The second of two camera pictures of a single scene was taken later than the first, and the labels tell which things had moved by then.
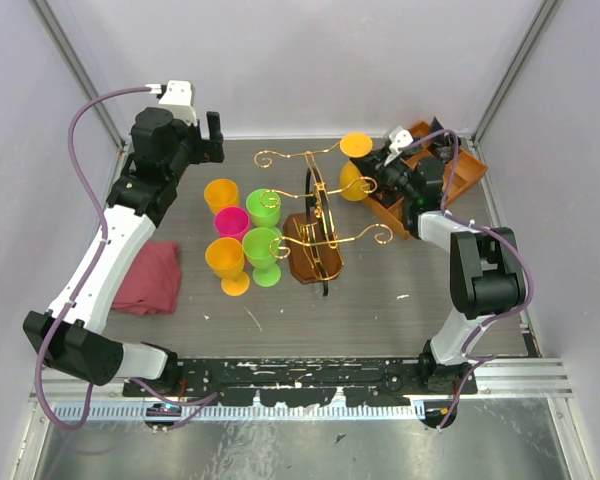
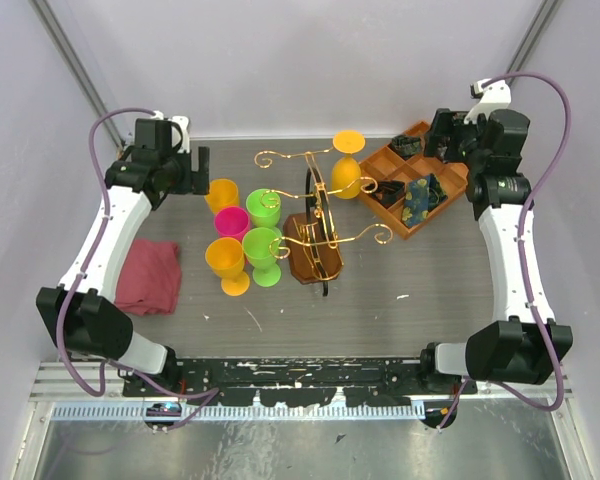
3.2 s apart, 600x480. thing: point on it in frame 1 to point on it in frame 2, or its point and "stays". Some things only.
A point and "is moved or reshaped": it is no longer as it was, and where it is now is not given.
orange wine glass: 352,185 is moved or reshaped
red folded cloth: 152,284 stays
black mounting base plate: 307,382 stays
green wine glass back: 263,205 stays
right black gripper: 369,165 to 446,124
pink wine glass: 232,221 stays
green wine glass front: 262,246 stays
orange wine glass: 221,193 stays
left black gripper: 209,150 to 196,182
